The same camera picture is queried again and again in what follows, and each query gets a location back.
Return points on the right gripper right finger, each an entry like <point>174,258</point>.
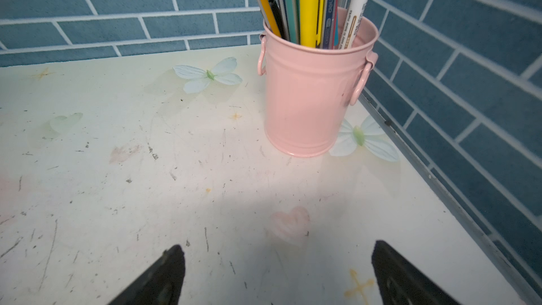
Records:
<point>400,282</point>

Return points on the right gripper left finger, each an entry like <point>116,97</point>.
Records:
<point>160,284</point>

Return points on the pink pen holder cup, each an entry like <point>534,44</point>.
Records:
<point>308,90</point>

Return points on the white marker black cap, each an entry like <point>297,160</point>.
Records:
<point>354,15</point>

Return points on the yellow highlighter pen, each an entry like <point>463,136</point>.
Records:
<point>311,22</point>

